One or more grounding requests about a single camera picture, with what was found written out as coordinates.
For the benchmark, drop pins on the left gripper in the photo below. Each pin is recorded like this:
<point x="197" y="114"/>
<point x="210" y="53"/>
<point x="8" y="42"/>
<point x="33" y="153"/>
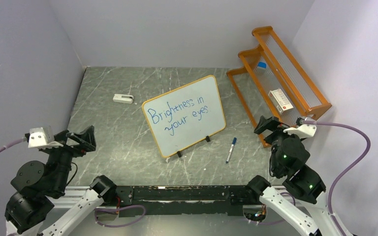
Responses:
<point x="85" y="138"/>

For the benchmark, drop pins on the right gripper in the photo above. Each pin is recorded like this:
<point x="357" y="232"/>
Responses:
<point x="270" y="123"/>

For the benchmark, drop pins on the blue whiteboard marker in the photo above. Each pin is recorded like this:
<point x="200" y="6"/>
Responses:
<point x="231" y="150"/>

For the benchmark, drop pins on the yellow framed whiteboard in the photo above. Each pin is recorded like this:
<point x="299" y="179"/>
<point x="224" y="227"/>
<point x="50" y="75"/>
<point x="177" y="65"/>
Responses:
<point x="185" y="116"/>

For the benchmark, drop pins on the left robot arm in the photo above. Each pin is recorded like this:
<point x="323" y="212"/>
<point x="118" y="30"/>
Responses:
<point x="36" y="183"/>

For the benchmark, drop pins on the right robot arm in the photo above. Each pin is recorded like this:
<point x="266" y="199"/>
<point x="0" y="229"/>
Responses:
<point x="288" y="161"/>

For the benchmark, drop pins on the white whiteboard eraser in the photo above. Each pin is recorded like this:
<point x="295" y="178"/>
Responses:
<point x="123" y="98"/>

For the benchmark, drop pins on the white red box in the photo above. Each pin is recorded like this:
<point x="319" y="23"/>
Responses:
<point x="280" y="100"/>

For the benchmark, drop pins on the orange wooden rack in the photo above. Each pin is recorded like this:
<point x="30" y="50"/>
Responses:
<point x="283" y="72"/>

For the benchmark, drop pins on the blue white small object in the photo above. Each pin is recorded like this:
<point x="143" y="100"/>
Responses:
<point x="261" y="65"/>

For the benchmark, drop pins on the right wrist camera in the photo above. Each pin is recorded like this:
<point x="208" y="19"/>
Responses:
<point x="305" y="128"/>

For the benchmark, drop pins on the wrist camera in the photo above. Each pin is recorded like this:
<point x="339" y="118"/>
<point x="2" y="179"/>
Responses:
<point x="42" y="137"/>
<point x="305" y="128"/>

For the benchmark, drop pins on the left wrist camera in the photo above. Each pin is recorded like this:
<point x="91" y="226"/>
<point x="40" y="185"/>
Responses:
<point x="42" y="137"/>

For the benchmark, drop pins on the aluminium rail frame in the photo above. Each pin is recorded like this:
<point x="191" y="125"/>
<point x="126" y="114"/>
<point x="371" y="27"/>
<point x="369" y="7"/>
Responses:
<point x="73" y="195"/>

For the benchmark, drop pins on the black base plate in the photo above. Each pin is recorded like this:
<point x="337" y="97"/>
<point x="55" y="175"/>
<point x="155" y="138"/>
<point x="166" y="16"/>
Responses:
<point x="176" y="200"/>

